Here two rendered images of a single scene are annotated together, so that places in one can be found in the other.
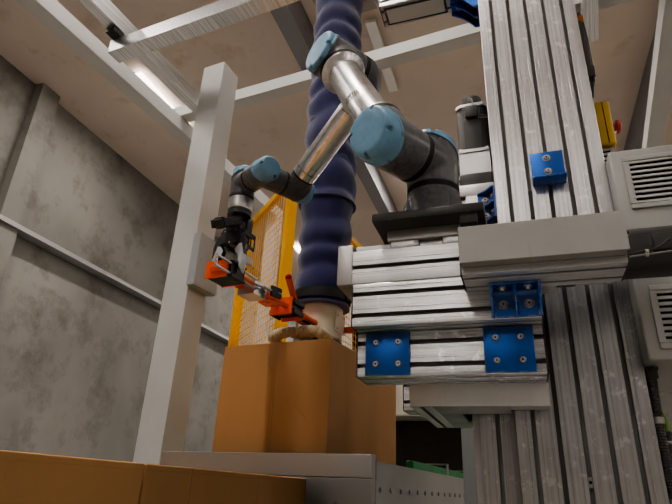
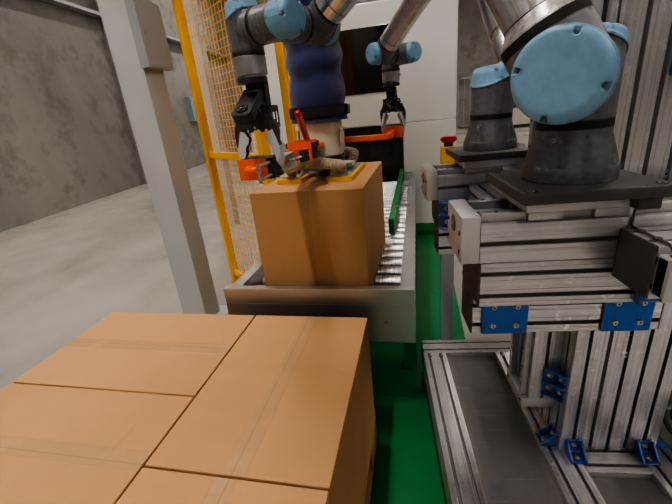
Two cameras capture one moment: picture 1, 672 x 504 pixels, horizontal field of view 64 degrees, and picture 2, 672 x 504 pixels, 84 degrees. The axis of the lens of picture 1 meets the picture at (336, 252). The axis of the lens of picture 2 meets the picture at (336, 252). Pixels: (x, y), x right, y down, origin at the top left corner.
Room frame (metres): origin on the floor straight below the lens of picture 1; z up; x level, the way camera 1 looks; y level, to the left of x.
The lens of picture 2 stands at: (0.49, 0.34, 1.19)
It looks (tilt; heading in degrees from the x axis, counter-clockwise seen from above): 21 degrees down; 349
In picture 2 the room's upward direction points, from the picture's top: 6 degrees counter-clockwise
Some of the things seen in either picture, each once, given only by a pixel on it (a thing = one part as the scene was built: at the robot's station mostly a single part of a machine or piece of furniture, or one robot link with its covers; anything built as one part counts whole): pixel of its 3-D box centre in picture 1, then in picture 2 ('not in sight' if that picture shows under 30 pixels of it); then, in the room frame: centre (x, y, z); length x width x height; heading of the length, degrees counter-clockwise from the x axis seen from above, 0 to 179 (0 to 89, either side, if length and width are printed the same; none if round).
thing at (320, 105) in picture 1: (334, 88); not in sight; (1.98, 0.04, 2.22); 0.24 x 0.24 x 1.25
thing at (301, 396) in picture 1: (314, 419); (329, 221); (1.99, 0.05, 0.75); 0.60 x 0.40 x 0.40; 154
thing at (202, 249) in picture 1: (205, 264); (150, 36); (2.73, 0.71, 1.62); 0.20 x 0.05 x 0.30; 155
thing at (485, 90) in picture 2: not in sight; (493, 88); (1.52, -0.38, 1.20); 0.13 x 0.12 x 0.14; 109
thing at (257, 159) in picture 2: (224, 273); (259, 167); (1.45, 0.32, 1.08); 0.08 x 0.07 x 0.05; 154
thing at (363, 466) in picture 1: (259, 463); (315, 294); (1.67, 0.19, 0.58); 0.70 x 0.03 x 0.06; 65
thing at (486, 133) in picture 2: not in sight; (490, 130); (1.52, -0.38, 1.09); 0.15 x 0.15 x 0.10
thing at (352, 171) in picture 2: not in sight; (347, 167); (1.95, -0.04, 0.97); 0.34 x 0.10 x 0.05; 154
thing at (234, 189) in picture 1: (243, 184); (245, 29); (1.46, 0.30, 1.38); 0.09 x 0.08 x 0.11; 39
